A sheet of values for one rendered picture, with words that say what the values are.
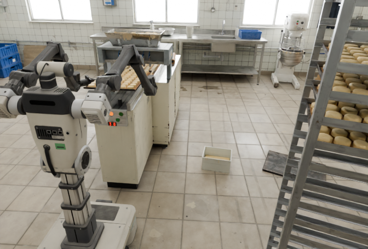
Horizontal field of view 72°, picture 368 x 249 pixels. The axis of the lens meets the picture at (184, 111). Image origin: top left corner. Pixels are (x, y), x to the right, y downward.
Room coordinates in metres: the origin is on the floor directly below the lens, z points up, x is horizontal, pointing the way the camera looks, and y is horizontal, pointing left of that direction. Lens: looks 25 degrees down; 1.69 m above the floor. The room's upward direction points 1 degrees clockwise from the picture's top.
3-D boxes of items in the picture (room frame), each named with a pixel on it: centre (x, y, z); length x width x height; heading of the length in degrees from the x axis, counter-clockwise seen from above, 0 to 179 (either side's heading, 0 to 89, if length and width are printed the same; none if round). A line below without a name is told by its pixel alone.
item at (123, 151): (2.17, 0.55, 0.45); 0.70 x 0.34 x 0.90; 176
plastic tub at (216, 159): (2.23, -0.36, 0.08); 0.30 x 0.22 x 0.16; 79
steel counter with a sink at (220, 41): (5.31, 0.14, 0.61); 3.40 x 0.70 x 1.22; 88
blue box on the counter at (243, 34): (5.25, -1.28, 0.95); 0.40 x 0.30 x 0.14; 91
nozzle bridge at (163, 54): (2.68, 0.51, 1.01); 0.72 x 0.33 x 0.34; 86
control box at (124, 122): (1.81, 0.57, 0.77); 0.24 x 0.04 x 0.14; 86
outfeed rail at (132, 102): (2.78, 0.35, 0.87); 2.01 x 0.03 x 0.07; 176
